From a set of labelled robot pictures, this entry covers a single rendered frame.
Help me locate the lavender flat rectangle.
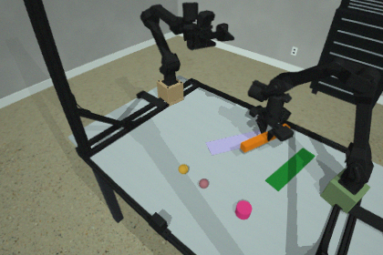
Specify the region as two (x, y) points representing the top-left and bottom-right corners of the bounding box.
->
(205, 129), (261, 155)

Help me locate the yellow ball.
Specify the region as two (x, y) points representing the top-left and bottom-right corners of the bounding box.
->
(179, 164), (189, 174)

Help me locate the dark green rectangle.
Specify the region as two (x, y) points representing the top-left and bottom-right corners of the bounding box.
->
(265, 148), (315, 191)

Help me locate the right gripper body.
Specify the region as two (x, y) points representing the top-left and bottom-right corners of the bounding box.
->
(249, 106), (294, 141)

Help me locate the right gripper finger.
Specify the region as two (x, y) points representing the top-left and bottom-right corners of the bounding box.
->
(267, 129), (274, 141)
(255, 119), (268, 134)

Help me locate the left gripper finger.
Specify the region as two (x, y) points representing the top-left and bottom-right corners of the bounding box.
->
(194, 32), (216, 49)
(221, 25), (234, 42)

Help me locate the dark red ball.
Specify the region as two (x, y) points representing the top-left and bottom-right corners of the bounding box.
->
(199, 178), (209, 189)

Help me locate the pink cylinder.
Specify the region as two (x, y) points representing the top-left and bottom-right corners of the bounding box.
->
(235, 200), (252, 219)

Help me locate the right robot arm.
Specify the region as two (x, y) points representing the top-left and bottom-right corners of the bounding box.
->
(248, 58), (380, 195)

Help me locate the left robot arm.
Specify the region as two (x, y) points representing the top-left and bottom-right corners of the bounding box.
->
(140, 3), (215, 87)

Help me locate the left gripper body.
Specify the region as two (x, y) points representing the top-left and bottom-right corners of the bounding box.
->
(187, 23), (228, 50)

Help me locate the orange bar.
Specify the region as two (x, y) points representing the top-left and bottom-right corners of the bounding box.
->
(240, 131), (269, 153)

